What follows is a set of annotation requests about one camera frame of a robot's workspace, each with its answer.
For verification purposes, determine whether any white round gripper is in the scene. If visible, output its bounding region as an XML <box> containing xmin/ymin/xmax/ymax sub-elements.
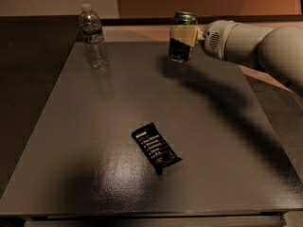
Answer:
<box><xmin>170</xmin><ymin>20</ymin><xmax>238</xmax><ymax>61</ymax></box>

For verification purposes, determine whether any green metal drink can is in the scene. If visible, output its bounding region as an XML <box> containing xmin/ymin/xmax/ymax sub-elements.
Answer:
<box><xmin>169</xmin><ymin>11</ymin><xmax>197</xmax><ymax>62</ymax></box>

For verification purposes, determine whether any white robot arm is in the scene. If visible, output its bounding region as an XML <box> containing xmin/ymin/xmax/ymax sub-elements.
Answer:
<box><xmin>169</xmin><ymin>20</ymin><xmax>303</xmax><ymax>96</ymax></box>

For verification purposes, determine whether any clear plastic water bottle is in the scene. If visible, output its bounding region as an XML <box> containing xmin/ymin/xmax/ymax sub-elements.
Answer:
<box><xmin>79</xmin><ymin>4</ymin><xmax>109</xmax><ymax>70</ymax></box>

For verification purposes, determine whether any black snack bar wrapper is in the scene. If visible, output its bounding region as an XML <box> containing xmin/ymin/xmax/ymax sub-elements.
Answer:
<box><xmin>132</xmin><ymin>123</ymin><xmax>182</xmax><ymax>175</ymax></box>

